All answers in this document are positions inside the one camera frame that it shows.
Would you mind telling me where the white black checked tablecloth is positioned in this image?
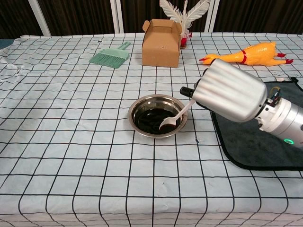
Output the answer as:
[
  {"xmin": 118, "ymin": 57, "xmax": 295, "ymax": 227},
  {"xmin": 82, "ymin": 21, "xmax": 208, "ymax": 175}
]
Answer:
[{"xmin": 0, "ymin": 32, "xmax": 303, "ymax": 227}]

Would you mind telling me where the dark grey cloth mat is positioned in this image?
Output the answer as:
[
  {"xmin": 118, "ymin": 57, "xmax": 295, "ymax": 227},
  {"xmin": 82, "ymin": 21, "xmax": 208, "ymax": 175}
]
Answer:
[{"xmin": 210, "ymin": 77, "xmax": 303, "ymax": 171}]

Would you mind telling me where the white feather shuttlecock red base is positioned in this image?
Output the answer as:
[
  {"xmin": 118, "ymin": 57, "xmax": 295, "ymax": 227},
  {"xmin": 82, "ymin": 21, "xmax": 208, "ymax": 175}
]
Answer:
[{"xmin": 159, "ymin": 0, "xmax": 211, "ymax": 50}]

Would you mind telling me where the yellow rubber chicken toy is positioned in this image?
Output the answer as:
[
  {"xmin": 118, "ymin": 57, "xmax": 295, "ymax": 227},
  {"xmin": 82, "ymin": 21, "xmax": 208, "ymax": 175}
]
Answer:
[{"xmin": 199, "ymin": 41, "xmax": 294, "ymax": 66}]

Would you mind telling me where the steel bowl with dark liquid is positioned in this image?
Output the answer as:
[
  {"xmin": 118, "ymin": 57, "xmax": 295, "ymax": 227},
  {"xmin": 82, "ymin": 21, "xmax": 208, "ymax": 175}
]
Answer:
[{"xmin": 128, "ymin": 94, "xmax": 188, "ymax": 139}]

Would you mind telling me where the green hand brush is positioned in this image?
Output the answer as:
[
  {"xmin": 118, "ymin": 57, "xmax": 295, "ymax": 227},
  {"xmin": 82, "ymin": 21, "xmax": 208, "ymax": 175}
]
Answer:
[{"xmin": 89, "ymin": 41, "xmax": 132, "ymax": 70}]

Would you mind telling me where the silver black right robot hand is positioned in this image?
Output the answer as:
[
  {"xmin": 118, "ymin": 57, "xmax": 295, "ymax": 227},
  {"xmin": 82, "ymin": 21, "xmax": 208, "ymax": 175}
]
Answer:
[{"xmin": 179, "ymin": 58, "xmax": 268, "ymax": 122}]

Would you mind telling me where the white frame post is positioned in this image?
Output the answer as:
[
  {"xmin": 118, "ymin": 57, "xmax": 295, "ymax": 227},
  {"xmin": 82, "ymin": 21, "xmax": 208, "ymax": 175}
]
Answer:
[
  {"xmin": 28, "ymin": 0, "xmax": 52, "ymax": 36},
  {"xmin": 205, "ymin": 0, "xmax": 220, "ymax": 33},
  {"xmin": 110, "ymin": 0, "xmax": 125, "ymax": 34}
]

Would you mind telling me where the brown cardboard gable box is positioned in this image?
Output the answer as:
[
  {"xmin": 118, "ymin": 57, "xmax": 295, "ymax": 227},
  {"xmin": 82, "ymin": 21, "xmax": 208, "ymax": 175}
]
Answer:
[{"xmin": 142, "ymin": 18, "xmax": 183, "ymax": 69}]

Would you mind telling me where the white plastic spoon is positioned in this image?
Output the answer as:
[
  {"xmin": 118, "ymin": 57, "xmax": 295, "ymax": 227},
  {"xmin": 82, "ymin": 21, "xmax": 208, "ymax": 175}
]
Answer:
[{"xmin": 159, "ymin": 99, "xmax": 196, "ymax": 130}]

